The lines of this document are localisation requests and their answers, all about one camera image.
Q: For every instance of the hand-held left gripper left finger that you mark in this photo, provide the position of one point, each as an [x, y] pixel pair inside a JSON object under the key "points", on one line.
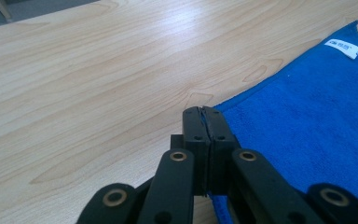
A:
{"points": [[195, 137]]}

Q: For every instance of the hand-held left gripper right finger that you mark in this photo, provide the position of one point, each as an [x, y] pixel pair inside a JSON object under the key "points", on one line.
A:
{"points": [[222, 137]]}

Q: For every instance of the blue towel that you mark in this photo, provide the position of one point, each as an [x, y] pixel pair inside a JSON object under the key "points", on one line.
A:
{"points": [[298, 124]]}

